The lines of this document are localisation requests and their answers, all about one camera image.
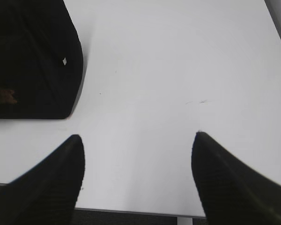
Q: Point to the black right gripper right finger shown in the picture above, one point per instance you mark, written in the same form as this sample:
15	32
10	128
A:
232	193

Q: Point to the black bag with tan straps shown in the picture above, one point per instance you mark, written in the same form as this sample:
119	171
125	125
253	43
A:
41	60

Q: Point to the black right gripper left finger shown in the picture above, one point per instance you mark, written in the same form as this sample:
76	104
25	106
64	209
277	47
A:
47	193

